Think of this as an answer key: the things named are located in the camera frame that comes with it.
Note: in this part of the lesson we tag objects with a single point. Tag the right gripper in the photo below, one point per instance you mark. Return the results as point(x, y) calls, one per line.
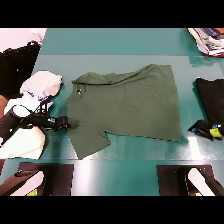
point(200, 127)

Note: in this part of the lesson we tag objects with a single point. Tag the green polo shirt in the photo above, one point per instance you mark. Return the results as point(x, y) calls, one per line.
point(133, 103)

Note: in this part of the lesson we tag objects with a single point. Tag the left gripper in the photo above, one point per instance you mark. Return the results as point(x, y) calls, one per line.
point(61, 123)

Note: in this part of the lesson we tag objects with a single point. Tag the black garment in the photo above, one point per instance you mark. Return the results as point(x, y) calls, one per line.
point(213, 98)
point(16, 70)

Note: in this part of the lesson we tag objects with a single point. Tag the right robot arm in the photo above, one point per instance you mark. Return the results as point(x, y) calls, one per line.
point(173, 180)

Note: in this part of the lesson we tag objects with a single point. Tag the heap of clothes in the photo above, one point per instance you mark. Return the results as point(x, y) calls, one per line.
point(210, 41)

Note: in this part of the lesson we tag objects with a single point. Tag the pink garment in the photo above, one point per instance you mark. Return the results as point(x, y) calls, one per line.
point(41, 84)

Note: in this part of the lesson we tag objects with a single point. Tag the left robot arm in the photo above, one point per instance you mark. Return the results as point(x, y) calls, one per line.
point(10, 123)

